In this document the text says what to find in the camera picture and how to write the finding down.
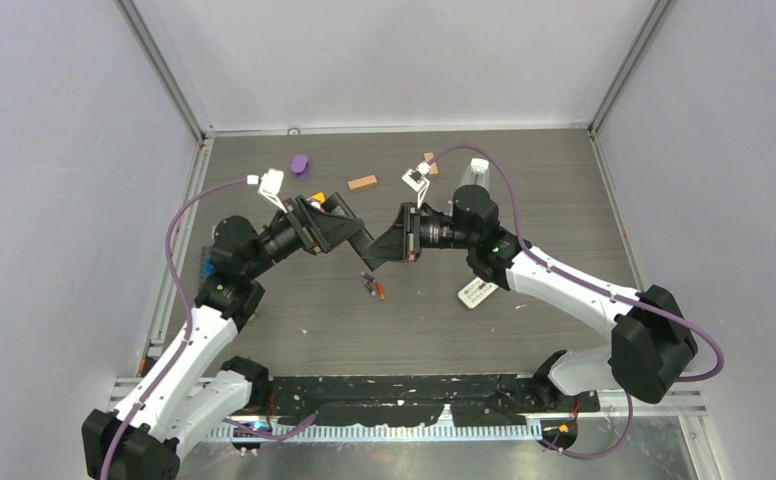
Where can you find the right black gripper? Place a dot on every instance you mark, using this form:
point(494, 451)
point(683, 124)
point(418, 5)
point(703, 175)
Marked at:
point(400, 243)

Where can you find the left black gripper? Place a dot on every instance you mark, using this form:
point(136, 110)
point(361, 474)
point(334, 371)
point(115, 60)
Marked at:
point(320, 230)

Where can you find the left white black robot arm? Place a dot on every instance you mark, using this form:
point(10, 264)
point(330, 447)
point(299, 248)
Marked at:
point(154, 428)

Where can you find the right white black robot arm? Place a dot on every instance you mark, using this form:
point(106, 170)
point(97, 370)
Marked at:
point(647, 353)

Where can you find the yellow triangular toy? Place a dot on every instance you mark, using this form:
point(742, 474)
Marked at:
point(318, 198)

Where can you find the purple plastic cap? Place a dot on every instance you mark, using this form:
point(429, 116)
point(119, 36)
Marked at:
point(300, 166)

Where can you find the white printed card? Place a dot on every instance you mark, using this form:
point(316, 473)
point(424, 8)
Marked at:
point(475, 292)

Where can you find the upright orange wooden block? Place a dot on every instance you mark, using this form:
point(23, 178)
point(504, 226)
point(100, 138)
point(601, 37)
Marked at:
point(428, 157)

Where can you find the white metronome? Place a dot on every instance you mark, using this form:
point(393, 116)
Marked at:
point(477, 173)

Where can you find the grey building plate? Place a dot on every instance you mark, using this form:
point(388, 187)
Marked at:
point(205, 254)

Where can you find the blue building brick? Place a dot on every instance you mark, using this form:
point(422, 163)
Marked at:
point(208, 268)

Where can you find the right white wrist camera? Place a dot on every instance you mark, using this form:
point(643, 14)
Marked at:
point(417, 179)

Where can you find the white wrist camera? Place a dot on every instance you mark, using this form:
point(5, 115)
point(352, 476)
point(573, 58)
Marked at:
point(269, 186)
point(417, 179)

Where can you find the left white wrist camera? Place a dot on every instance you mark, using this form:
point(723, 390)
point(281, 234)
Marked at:
point(269, 186)

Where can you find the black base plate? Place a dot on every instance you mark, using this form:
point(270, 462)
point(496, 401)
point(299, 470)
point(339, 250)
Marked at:
point(415, 400)

